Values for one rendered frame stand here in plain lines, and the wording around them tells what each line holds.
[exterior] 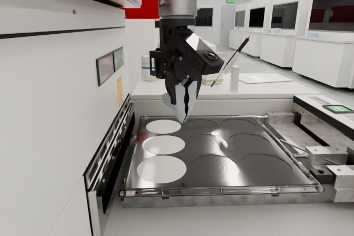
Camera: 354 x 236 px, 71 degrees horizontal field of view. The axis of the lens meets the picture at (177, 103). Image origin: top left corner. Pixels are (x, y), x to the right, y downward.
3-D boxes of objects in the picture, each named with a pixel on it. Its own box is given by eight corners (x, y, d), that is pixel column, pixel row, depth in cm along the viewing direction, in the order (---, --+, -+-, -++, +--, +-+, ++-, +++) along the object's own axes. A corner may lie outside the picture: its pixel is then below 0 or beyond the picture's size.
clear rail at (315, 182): (318, 195, 44) (320, 188, 44) (251, 118, 80) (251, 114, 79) (326, 194, 44) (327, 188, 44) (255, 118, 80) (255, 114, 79)
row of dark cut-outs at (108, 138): (84, 189, 37) (82, 175, 36) (128, 100, 78) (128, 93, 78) (89, 189, 37) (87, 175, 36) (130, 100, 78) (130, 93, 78)
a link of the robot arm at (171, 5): (205, -6, 46) (173, -10, 41) (205, 20, 48) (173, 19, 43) (178, -3, 52) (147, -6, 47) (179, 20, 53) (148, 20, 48)
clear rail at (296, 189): (117, 199, 43) (117, 193, 42) (119, 194, 44) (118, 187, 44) (326, 194, 44) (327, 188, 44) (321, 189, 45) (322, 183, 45)
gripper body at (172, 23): (175, 74, 58) (175, 19, 54) (203, 79, 52) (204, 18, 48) (149, 78, 53) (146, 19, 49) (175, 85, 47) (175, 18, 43)
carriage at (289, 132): (333, 203, 48) (336, 190, 47) (264, 127, 82) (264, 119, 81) (374, 202, 48) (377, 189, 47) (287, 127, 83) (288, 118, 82)
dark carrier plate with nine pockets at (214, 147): (125, 191, 44) (125, 188, 44) (143, 119, 77) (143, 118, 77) (312, 187, 45) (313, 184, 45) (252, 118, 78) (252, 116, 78)
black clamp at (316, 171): (313, 184, 48) (316, 173, 47) (307, 178, 50) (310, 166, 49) (331, 184, 48) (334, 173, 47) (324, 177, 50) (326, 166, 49)
